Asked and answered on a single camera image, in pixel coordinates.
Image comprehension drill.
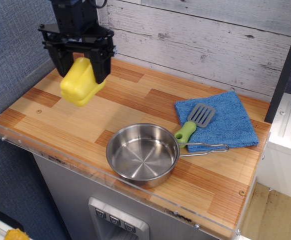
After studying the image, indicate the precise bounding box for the grey toy fridge cabinet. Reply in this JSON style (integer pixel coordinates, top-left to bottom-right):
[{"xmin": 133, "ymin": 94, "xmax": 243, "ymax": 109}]
[{"xmin": 32, "ymin": 152, "xmax": 219, "ymax": 240}]

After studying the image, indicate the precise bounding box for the grey spatula with green handle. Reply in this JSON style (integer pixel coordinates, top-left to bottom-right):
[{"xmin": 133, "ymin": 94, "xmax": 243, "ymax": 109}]
[{"xmin": 174, "ymin": 103, "xmax": 216, "ymax": 144}]

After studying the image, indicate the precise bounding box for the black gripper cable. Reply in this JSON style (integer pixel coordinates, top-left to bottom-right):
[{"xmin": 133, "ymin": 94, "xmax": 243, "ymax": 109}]
[{"xmin": 90, "ymin": 0, "xmax": 109, "ymax": 9}]

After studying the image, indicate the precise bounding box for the silver dispenser button panel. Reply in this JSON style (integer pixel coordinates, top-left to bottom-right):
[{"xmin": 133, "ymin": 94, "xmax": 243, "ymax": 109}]
[{"xmin": 88, "ymin": 197, "xmax": 150, "ymax": 240}]

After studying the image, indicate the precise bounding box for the blue folded cloth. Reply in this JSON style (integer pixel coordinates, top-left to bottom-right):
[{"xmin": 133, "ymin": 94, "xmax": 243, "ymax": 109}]
[{"xmin": 174, "ymin": 91, "xmax": 259, "ymax": 153}]

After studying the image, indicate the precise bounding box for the yellow toy capsicum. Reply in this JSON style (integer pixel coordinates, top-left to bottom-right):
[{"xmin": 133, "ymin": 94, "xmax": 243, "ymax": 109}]
[{"xmin": 60, "ymin": 57, "xmax": 107, "ymax": 107}]

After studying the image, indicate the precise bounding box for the clear acrylic table guard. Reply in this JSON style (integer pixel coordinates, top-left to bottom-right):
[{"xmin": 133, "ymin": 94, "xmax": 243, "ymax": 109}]
[{"xmin": 0, "ymin": 34, "xmax": 272, "ymax": 240}]

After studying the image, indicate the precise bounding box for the silver steel pan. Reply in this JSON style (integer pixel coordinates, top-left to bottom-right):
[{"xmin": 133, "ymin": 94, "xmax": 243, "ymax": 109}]
[{"xmin": 105, "ymin": 122, "xmax": 230, "ymax": 189}]

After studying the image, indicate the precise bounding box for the dark grey right post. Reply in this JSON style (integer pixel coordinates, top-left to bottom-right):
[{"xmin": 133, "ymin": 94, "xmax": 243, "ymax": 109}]
[{"xmin": 264, "ymin": 45, "xmax": 291, "ymax": 124}]

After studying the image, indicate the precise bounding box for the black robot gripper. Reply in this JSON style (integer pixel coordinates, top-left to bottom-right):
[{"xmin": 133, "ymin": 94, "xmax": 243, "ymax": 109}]
[{"xmin": 38, "ymin": 0, "xmax": 116, "ymax": 84}]

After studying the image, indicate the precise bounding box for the white toy sink unit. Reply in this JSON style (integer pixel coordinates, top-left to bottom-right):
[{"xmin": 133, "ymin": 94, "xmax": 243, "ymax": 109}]
[{"xmin": 256, "ymin": 93, "xmax": 291, "ymax": 197}]

